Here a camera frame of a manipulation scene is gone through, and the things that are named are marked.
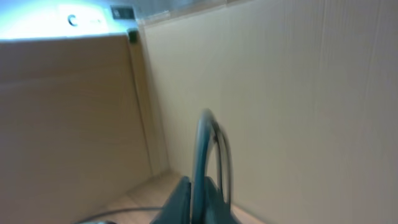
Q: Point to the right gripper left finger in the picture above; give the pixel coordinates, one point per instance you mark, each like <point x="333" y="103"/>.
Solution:
<point x="176" y="210"/>

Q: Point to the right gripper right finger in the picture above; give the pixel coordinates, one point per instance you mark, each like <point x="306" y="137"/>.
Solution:
<point x="216" y="209"/>

